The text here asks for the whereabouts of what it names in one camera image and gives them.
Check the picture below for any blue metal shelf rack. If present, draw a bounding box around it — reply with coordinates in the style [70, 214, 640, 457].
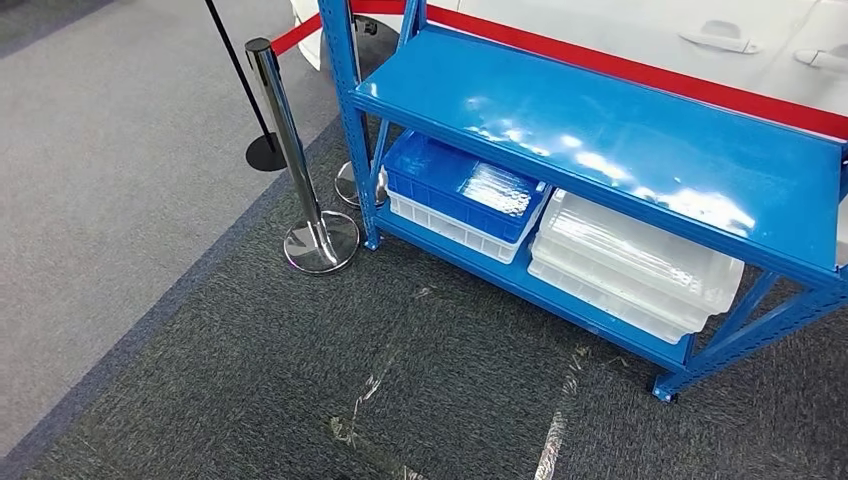
[317, 0, 848, 404]

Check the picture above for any blue plastic crate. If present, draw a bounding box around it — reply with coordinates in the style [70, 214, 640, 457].
[382, 130, 552, 245]

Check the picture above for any translucent white plastic bin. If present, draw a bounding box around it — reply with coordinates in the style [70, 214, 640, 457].
[529, 235, 715, 335]
[527, 258, 695, 346]

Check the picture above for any clear floor tape square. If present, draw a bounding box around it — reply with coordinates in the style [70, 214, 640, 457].
[327, 284, 594, 480]

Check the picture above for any red barrier belt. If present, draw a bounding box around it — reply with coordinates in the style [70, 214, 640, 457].
[349, 0, 848, 142]
[270, 13, 324, 58]

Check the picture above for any white car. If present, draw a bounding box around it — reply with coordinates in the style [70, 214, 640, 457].
[290, 0, 848, 266]

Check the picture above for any white car door handle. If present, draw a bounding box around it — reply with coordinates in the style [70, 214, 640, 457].
[793, 42, 848, 74]
[676, 19, 762, 56]

